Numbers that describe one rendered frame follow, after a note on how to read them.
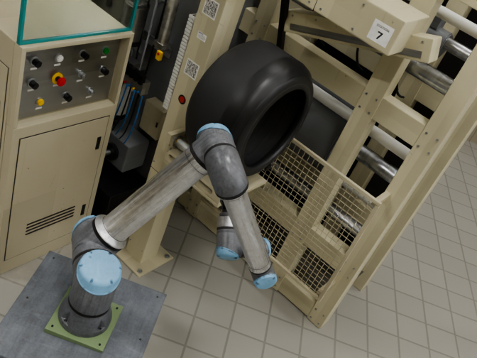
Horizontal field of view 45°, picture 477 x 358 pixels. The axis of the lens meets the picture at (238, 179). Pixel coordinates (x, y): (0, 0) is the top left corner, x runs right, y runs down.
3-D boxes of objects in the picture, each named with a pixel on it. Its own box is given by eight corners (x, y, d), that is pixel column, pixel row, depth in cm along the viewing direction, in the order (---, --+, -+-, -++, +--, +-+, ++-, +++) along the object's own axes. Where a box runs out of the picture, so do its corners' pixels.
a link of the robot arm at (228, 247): (233, 261, 233) (211, 259, 229) (235, 231, 237) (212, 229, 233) (244, 258, 225) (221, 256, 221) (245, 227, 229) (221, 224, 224)
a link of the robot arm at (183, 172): (62, 266, 203) (221, 136, 182) (62, 231, 216) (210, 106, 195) (96, 282, 213) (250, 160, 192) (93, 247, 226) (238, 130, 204)
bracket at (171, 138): (162, 149, 264) (167, 132, 258) (218, 129, 293) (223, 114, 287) (166, 153, 263) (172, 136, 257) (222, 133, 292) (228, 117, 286)
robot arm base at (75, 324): (105, 343, 203) (111, 326, 198) (51, 330, 199) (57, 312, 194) (115, 302, 219) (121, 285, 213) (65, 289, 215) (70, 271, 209)
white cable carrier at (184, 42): (162, 106, 274) (189, 13, 246) (169, 104, 277) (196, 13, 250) (168, 111, 272) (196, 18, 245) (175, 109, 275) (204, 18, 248)
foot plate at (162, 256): (107, 246, 323) (108, 243, 322) (143, 230, 342) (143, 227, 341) (138, 278, 313) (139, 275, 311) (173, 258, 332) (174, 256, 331)
